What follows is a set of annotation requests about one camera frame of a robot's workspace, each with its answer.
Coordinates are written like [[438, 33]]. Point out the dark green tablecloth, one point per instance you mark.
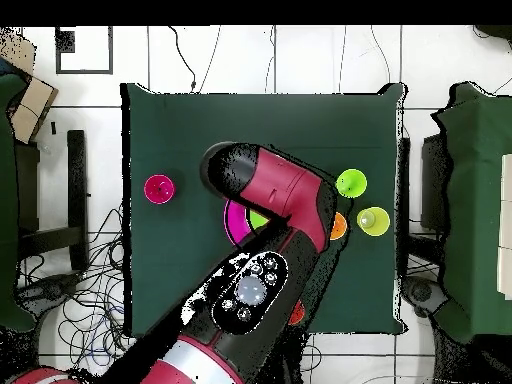
[[260, 120]]

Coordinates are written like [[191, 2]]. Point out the red-orange plastic cup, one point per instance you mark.
[[296, 314]]

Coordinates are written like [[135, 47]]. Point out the black box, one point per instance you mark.
[[432, 184]]

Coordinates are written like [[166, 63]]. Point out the magenta plastic cup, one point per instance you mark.
[[159, 189]]

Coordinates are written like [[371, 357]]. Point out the brown cardboard box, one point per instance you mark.
[[32, 104]]

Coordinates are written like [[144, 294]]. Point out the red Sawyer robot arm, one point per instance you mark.
[[288, 188]]

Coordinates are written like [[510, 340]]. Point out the large pink plastic bowl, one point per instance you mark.
[[236, 224]]

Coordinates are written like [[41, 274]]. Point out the white boxes stack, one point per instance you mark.
[[506, 200]]

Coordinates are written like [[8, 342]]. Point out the green cloth covered table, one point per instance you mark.
[[6, 200], [476, 200]]

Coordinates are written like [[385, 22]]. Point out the light green plastic cup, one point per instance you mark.
[[356, 188]]

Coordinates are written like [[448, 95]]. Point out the yellow plastic cup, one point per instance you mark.
[[380, 224]]

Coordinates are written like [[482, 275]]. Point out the orange plastic cup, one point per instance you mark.
[[340, 228]]

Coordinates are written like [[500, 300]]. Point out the grey rounded base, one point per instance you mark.
[[422, 292]]

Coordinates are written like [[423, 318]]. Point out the large green plastic bowl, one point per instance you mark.
[[258, 220]]

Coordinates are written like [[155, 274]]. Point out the black stand frame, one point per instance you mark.
[[76, 180]]

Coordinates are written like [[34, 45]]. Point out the grey base with black knob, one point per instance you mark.
[[52, 290]]

